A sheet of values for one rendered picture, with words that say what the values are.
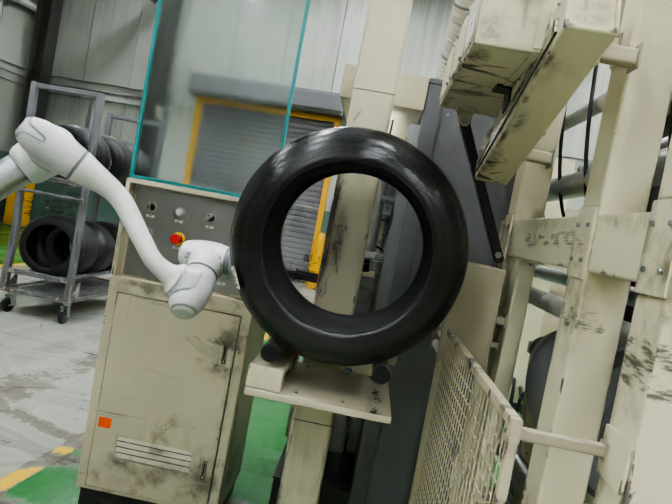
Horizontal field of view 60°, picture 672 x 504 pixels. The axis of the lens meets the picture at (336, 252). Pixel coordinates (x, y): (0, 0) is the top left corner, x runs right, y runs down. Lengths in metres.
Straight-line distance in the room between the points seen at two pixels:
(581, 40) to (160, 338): 1.71
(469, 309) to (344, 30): 9.90
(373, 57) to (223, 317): 1.05
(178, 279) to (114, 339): 0.64
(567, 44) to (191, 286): 1.17
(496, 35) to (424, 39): 9.95
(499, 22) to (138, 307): 1.61
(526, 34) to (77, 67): 12.27
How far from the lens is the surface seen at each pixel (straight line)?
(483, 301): 1.75
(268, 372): 1.48
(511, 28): 1.25
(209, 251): 1.86
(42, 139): 1.83
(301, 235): 10.87
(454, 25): 2.35
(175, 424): 2.34
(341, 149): 1.40
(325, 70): 11.23
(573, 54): 1.21
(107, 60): 12.89
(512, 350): 1.81
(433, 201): 1.39
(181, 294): 1.75
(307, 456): 1.93
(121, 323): 2.32
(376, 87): 1.83
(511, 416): 0.99
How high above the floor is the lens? 1.25
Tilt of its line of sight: 3 degrees down
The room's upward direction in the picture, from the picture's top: 11 degrees clockwise
